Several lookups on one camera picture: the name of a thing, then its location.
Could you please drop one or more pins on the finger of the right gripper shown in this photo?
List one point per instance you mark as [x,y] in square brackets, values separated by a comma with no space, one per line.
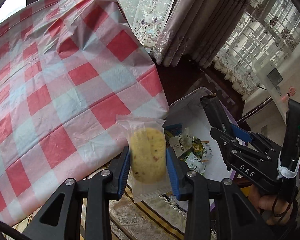
[227,144]
[241,134]

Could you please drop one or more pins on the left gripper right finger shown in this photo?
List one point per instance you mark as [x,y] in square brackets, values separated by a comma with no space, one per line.
[236,218]

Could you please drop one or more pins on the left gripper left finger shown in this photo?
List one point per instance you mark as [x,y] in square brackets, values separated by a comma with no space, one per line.
[60,216]

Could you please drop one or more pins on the white cream cracker packet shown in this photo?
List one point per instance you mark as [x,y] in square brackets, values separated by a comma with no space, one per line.
[181,143]

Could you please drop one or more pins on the clear yellow cake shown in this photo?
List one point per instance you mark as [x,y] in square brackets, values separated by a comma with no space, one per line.
[147,150]

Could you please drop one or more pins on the green garlic pea packet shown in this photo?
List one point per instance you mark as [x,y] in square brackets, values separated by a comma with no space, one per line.
[202,149]

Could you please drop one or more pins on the person right hand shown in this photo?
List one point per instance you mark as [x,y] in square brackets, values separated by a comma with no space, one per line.
[280,211]

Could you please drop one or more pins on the white purple storage box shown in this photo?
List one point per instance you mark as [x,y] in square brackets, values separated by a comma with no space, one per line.
[189,112]

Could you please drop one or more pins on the striped plush sofa cover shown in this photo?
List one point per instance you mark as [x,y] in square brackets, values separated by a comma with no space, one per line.
[159,217]

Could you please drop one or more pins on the red white checkered tablecloth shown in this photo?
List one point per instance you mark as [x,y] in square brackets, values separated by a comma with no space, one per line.
[67,69]

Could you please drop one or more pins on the white lace curtain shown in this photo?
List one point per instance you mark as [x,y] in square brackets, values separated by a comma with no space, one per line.
[231,34]

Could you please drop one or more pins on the pink curtain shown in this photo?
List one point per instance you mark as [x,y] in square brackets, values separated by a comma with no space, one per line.
[198,28]

